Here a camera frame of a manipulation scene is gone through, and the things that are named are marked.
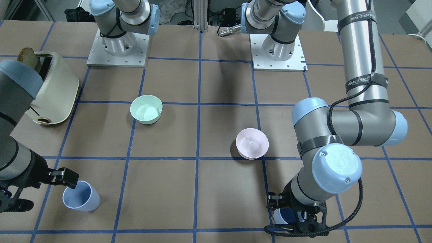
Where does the aluminium frame post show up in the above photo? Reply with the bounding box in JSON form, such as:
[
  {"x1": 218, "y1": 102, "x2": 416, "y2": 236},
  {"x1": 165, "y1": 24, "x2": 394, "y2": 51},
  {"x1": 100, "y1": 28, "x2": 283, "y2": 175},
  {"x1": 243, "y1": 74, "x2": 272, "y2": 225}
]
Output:
[{"x1": 193, "y1": 0, "x2": 208, "y2": 32}]

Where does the green bowl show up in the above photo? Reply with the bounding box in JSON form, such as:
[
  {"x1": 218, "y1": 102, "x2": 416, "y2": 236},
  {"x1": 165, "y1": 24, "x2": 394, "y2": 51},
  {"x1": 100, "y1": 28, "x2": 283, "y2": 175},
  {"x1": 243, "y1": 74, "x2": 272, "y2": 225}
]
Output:
[{"x1": 130, "y1": 95, "x2": 163, "y2": 125}]

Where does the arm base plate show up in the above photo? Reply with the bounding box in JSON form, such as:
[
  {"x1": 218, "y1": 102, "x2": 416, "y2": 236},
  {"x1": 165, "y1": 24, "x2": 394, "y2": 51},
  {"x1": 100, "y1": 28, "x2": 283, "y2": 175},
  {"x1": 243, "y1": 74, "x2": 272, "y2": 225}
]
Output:
[
  {"x1": 249, "y1": 34, "x2": 308, "y2": 72},
  {"x1": 86, "y1": 29, "x2": 151, "y2": 68}
]

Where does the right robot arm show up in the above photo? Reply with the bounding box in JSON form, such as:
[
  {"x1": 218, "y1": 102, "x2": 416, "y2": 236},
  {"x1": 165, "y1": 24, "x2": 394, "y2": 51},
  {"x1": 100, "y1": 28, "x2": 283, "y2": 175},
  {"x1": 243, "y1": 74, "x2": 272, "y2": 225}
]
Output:
[{"x1": 1, "y1": 0, "x2": 161, "y2": 212}]

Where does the blue cup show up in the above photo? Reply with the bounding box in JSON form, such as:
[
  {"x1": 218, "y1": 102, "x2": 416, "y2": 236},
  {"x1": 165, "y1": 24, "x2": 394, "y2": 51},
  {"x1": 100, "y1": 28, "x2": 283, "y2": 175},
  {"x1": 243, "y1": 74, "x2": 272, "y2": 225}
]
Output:
[
  {"x1": 62, "y1": 181, "x2": 101, "y2": 211},
  {"x1": 273, "y1": 207, "x2": 296, "y2": 224}
]

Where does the cream toaster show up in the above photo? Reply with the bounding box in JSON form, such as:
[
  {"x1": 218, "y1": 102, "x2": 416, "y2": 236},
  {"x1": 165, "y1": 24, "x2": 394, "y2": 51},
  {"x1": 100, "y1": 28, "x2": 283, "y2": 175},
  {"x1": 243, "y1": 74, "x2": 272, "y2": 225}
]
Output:
[{"x1": 26, "y1": 51, "x2": 80, "y2": 125}]

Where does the pink bowl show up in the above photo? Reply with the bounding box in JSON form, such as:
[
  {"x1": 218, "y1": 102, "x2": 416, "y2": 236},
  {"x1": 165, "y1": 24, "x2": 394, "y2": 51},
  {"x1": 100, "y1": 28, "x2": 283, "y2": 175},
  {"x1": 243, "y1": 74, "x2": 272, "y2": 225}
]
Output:
[{"x1": 236, "y1": 128, "x2": 269, "y2": 160}]

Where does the toast slice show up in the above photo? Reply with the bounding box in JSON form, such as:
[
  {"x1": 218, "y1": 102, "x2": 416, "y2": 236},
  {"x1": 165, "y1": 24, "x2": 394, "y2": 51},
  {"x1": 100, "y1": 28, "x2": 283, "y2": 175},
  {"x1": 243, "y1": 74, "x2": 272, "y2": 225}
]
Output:
[{"x1": 17, "y1": 47, "x2": 42, "y2": 72}]

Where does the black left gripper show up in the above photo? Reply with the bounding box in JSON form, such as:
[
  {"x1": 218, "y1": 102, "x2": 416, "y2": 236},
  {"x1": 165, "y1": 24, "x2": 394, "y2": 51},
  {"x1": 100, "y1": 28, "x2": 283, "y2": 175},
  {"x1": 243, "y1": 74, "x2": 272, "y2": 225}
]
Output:
[{"x1": 266, "y1": 181, "x2": 329, "y2": 237}]

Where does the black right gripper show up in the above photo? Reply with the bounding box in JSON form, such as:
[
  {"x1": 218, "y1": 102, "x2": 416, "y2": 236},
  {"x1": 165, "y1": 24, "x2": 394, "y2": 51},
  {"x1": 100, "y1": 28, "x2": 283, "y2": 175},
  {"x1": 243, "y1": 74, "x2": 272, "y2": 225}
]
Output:
[{"x1": 0, "y1": 150, "x2": 80, "y2": 213}]

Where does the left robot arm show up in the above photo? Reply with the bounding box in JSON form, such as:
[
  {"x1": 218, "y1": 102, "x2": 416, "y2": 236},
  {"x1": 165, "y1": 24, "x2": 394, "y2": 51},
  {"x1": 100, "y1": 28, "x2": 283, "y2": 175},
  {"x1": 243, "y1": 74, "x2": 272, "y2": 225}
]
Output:
[{"x1": 264, "y1": 0, "x2": 408, "y2": 238}]

